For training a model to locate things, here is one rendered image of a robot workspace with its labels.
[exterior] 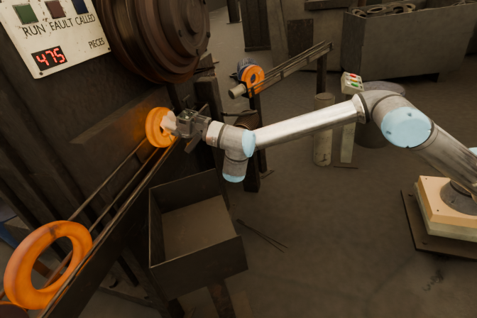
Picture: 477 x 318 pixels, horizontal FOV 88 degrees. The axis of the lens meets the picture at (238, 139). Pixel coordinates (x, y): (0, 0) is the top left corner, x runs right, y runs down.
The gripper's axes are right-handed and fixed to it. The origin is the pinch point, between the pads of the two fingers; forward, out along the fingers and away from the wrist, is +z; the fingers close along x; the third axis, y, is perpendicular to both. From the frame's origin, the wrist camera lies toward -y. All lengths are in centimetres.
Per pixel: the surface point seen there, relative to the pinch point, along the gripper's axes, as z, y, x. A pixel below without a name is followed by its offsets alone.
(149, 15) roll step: 3.1, 36.6, -3.6
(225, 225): -36.8, -8.6, 27.0
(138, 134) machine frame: 4.9, -2.1, 7.6
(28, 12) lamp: 19.3, 38.4, 21.1
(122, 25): 9.0, 33.9, 2.0
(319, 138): -69, -38, -78
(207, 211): -29.8, -10.0, 23.7
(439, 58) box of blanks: -174, -8, -232
